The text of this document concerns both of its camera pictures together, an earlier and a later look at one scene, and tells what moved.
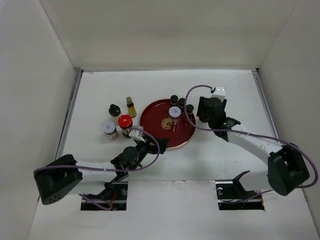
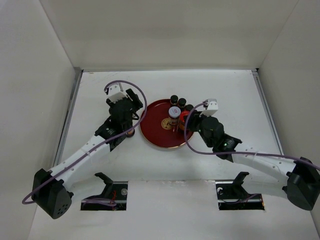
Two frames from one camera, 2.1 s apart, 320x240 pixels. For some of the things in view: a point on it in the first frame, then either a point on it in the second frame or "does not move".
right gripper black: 202,105 to 201,117
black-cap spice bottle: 181,103 does not move
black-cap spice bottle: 174,100 does not move
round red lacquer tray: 154,119 does not move
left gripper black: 152,149 to 134,98
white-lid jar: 174,113 does not move
